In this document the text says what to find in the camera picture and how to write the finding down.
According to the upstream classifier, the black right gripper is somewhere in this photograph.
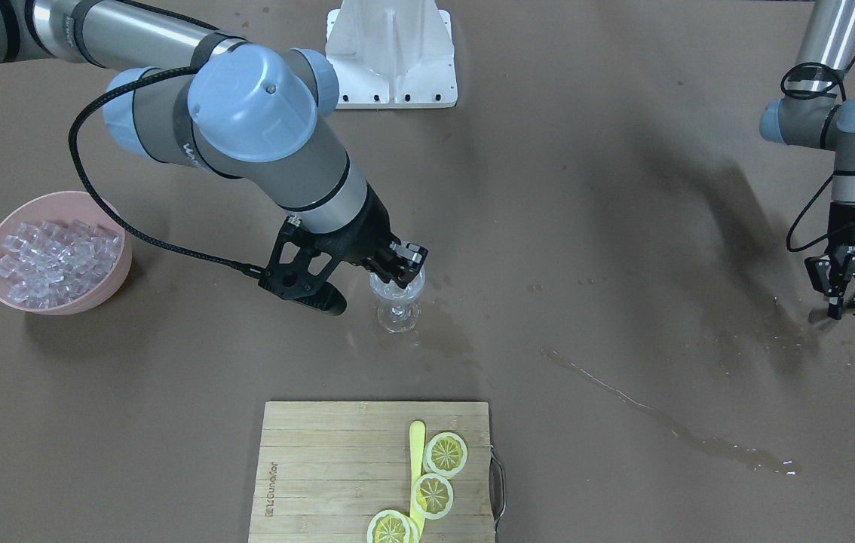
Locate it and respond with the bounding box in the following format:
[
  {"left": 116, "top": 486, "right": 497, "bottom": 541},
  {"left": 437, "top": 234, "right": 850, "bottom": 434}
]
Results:
[{"left": 311, "top": 188, "right": 428, "bottom": 290}]

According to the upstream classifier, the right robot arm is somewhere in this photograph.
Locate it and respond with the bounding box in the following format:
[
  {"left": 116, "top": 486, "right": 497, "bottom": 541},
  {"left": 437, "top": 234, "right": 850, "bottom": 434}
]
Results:
[{"left": 0, "top": 1, "right": 427, "bottom": 300}]

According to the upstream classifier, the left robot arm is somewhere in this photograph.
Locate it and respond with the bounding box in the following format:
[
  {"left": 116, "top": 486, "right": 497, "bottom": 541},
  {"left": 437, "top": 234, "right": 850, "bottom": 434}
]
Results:
[{"left": 759, "top": 1, "right": 855, "bottom": 323}]

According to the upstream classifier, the clear wine glass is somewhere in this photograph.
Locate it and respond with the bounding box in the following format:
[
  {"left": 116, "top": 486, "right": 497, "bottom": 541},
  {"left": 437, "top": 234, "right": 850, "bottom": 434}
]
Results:
[{"left": 369, "top": 268, "right": 425, "bottom": 333}]

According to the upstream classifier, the pile of clear ice cubes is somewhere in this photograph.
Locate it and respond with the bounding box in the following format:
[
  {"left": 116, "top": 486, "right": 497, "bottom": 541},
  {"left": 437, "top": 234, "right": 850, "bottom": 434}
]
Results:
[{"left": 0, "top": 219, "right": 125, "bottom": 311}]

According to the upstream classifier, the lemon slice far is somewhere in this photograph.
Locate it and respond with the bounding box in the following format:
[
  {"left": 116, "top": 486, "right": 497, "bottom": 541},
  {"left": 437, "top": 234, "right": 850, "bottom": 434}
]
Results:
[{"left": 423, "top": 431, "right": 469, "bottom": 479}]

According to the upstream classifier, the brown table mat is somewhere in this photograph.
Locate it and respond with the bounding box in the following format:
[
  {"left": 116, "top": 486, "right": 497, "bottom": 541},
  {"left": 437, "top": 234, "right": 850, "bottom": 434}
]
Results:
[{"left": 0, "top": 1, "right": 855, "bottom": 542}]

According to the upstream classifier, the wooden cutting board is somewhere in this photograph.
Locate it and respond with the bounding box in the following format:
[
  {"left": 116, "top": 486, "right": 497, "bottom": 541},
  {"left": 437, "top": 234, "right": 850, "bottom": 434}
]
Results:
[{"left": 247, "top": 401, "right": 501, "bottom": 542}]

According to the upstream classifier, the lemon slice middle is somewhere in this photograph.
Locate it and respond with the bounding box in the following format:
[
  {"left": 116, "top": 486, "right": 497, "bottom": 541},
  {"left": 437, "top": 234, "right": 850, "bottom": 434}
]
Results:
[{"left": 410, "top": 472, "right": 455, "bottom": 521}]

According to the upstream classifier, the pink bowl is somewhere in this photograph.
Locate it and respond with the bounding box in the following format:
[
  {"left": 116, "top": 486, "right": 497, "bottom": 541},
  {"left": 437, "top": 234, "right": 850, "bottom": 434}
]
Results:
[{"left": 0, "top": 190, "right": 132, "bottom": 315}]

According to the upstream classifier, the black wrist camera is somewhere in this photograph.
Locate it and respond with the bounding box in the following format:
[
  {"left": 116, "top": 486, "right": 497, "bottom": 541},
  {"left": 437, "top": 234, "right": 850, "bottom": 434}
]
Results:
[{"left": 258, "top": 216, "right": 346, "bottom": 316}]

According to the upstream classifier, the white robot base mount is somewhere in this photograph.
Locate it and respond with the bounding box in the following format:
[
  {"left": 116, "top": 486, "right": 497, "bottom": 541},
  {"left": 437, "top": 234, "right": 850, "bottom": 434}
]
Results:
[{"left": 324, "top": 1, "right": 458, "bottom": 110}]

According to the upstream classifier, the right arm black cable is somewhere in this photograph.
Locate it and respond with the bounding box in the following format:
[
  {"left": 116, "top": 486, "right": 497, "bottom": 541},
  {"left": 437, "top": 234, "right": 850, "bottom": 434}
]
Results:
[{"left": 69, "top": 66, "right": 262, "bottom": 278}]

